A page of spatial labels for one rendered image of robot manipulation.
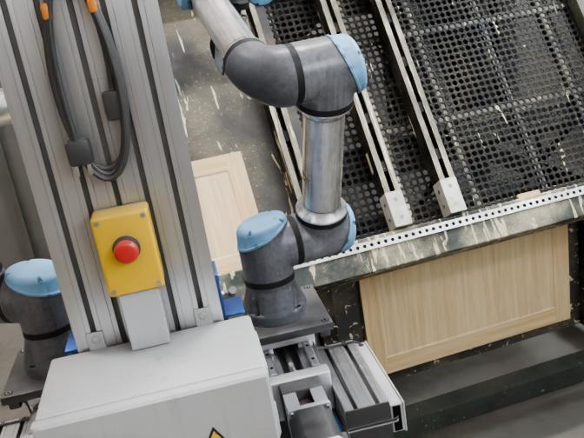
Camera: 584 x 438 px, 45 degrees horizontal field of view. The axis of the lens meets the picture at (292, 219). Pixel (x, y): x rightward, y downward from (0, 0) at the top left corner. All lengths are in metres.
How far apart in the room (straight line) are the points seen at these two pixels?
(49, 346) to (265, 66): 0.75
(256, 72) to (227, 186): 1.12
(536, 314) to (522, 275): 0.19
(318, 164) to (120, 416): 0.66
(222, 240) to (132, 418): 1.34
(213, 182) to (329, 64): 1.15
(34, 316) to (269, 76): 0.71
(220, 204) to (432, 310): 0.97
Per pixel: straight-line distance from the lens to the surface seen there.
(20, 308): 1.58
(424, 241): 2.42
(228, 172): 2.39
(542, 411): 3.04
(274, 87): 1.28
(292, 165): 2.36
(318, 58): 1.30
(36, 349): 1.61
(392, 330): 2.76
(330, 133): 1.39
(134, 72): 1.10
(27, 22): 1.11
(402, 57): 2.65
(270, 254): 1.52
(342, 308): 2.66
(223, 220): 2.34
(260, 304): 1.57
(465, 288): 2.83
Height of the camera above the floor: 1.76
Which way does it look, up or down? 19 degrees down
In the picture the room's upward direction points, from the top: 9 degrees counter-clockwise
